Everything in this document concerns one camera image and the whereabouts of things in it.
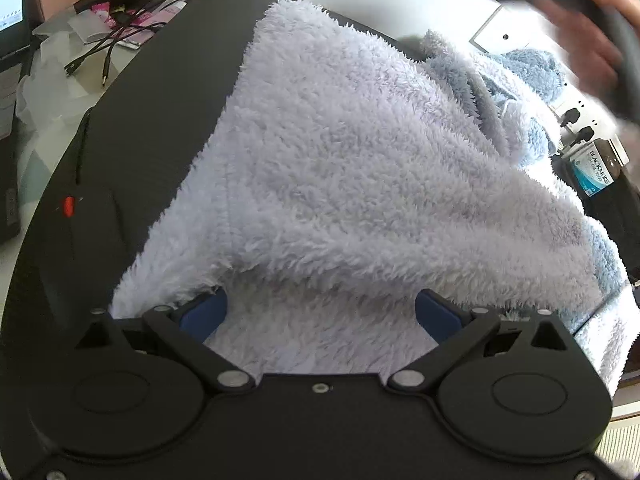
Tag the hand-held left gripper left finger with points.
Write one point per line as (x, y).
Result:
(205, 312)

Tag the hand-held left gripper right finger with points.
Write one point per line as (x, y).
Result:
(435, 312)

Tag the white and blue fleece garment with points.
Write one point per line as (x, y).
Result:
(350, 160)

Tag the person's right hand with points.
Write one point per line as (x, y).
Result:
(585, 45)

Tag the black plug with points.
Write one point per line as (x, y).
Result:
(586, 135)
(571, 119)

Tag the blue and white carton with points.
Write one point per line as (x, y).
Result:
(597, 170)

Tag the black ribbed mat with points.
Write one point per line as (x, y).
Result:
(165, 110)

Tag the dark flat object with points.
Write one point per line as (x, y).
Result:
(9, 185)

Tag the white plastic bag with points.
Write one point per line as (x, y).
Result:
(55, 100)

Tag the pink packets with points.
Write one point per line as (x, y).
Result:
(150, 17)

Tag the open laptop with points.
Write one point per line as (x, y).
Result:
(12, 5)

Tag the white wall socket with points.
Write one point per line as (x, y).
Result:
(587, 117)

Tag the red inline switch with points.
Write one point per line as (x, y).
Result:
(68, 206)

